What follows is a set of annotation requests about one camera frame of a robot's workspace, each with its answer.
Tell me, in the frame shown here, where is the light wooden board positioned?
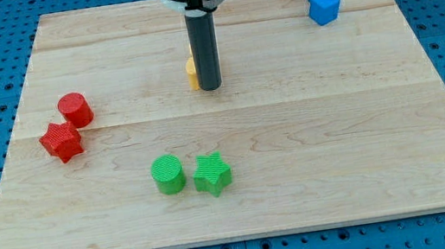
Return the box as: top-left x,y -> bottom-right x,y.
0,0 -> 445,249

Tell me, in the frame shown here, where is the green star block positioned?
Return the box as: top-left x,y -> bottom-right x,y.
193,151 -> 232,198

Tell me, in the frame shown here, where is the yellow block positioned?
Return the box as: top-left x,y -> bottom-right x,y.
185,47 -> 200,91

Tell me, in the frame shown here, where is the green cylinder block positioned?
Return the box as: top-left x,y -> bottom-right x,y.
150,154 -> 186,195

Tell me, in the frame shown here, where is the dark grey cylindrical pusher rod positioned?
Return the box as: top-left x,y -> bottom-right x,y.
185,10 -> 222,91

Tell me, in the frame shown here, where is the red cylinder block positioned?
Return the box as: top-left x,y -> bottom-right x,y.
57,92 -> 94,128

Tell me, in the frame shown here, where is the blue cube block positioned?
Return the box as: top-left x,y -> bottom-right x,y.
308,0 -> 340,26

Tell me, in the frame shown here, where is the red star block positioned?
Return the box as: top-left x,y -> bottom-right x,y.
39,122 -> 84,163

